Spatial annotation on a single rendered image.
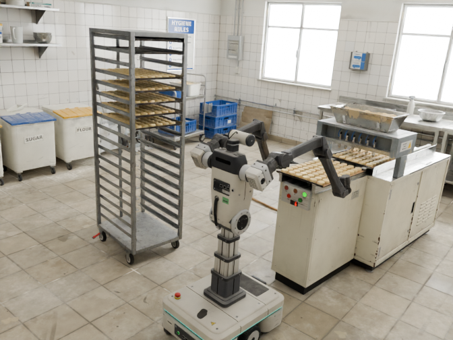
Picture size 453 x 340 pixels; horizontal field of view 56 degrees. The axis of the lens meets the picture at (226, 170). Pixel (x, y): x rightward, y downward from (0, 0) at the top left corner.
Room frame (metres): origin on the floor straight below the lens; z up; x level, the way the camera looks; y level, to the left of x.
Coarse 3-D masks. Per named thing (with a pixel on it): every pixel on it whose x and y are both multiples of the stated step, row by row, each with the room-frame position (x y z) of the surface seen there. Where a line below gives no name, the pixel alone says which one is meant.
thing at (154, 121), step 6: (102, 114) 3.47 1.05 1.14; (108, 114) 3.45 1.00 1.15; (114, 114) 3.47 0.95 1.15; (120, 114) 3.51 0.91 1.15; (120, 120) 3.26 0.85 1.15; (126, 120) 3.34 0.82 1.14; (138, 120) 3.30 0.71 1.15; (144, 120) 3.34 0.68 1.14; (150, 120) 3.32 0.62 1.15; (156, 120) 3.34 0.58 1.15; (162, 120) 3.38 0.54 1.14; (168, 120) 3.36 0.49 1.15; (138, 126) 3.09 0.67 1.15; (144, 126) 3.12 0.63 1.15; (150, 126) 3.17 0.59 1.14
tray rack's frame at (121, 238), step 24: (96, 120) 3.47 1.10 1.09; (96, 144) 3.46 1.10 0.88; (144, 144) 3.78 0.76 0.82; (96, 168) 3.46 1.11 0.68; (96, 192) 3.46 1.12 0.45; (120, 192) 3.63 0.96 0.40; (144, 192) 3.78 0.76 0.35; (96, 216) 3.47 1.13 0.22; (120, 216) 3.62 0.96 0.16; (144, 216) 3.68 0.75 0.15; (120, 240) 3.18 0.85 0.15; (144, 240) 3.21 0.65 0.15; (168, 240) 3.23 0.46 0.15
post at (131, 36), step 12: (132, 36) 3.02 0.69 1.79; (132, 48) 3.01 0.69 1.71; (132, 60) 3.01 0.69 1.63; (132, 72) 3.01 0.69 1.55; (132, 84) 3.01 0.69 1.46; (132, 96) 3.01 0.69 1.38; (132, 108) 3.01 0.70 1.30; (132, 120) 3.01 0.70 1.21; (132, 132) 3.01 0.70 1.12; (132, 144) 3.01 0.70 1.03; (132, 156) 3.01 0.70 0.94; (132, 168) 3.01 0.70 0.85; (132, 180) 3.01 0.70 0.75; (132, 192) 3.01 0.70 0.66; (132, 204) 3.01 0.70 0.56; (132, 216) 3.01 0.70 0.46; (132, 228) 3.01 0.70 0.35; (132, 240) 3.01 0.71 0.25; (132, 252) 3.01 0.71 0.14
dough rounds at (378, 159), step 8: (344, 152) 3.56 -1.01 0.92; (352, 152) 3.57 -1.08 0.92; (360, 152) 3.61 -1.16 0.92; (368, 152) 3.62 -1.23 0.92; (352, 160) 3.35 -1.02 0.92; (360, 160) 3.36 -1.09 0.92; (368, 160) 3.37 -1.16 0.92; (376, 160) 3.44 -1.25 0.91; (384, 160) 3.40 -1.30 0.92; (392, 160) 3.49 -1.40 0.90
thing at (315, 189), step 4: (428, 144) 4.15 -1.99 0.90; (416, 148) 3.95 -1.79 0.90; (420, 148) 3.96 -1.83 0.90; (424, 148) 4.03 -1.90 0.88; (412, 152) 3.84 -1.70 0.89; (364, 168) 3.21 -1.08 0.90; (368, 168) 3.25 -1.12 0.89; (364, 172) 3.21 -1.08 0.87; (368, 172) 3.26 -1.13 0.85; (356, 176) 3.12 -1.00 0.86; (360, 176) 3.17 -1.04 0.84; (312, 184) 2.74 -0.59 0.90; (312, 188) 2.75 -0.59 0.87; (316, 188) 2.74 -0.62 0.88; (320, 188) 2.78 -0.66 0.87; (324, 188) 2.81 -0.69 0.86; (328, 188) 2.85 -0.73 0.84; (312, 192) 2.74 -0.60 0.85; (316, 192) 2.74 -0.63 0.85
